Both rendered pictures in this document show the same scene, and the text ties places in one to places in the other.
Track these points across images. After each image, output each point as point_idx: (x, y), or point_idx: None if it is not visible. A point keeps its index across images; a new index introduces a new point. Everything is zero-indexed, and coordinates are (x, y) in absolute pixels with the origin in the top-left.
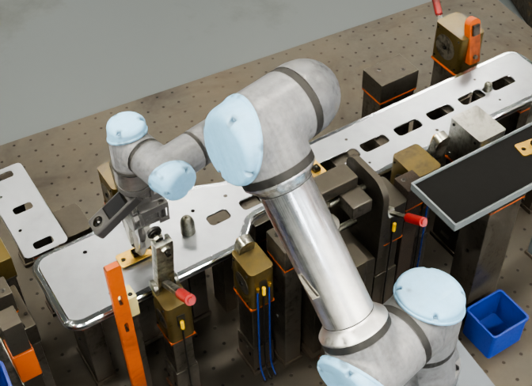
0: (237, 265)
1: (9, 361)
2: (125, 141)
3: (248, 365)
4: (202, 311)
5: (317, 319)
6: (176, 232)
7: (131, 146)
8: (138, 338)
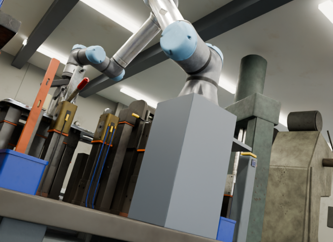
0: (102, 116)
1: None
2: (80, 47)
3: (77, 202)
4: (55, 193)
5: (128, 176)
6: None
7: (82, 48)
8: (34, 128)
